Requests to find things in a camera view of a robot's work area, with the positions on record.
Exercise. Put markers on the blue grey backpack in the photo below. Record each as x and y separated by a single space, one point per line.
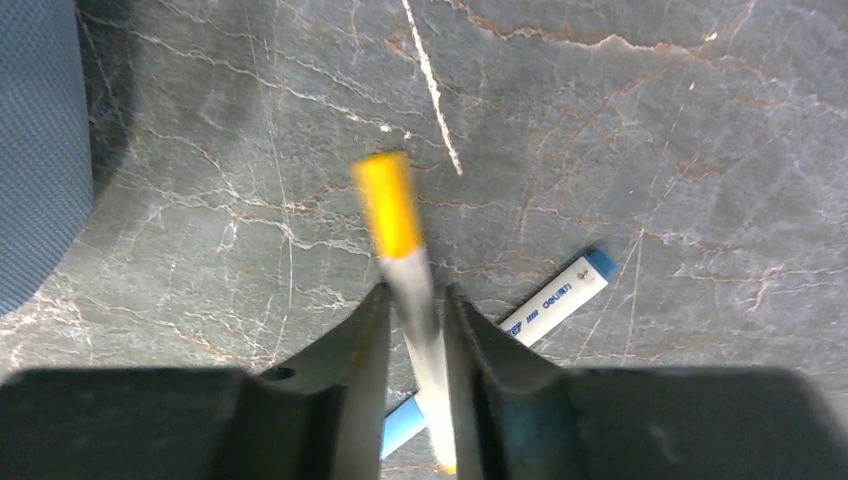
46 163

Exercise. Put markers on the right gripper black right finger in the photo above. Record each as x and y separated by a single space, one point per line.
517 415

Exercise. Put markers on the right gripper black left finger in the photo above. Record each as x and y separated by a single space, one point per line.
317 415

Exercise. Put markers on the white blue marker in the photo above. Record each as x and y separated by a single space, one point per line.
545 310

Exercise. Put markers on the orange yellow marker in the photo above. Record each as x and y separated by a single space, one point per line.
388 202

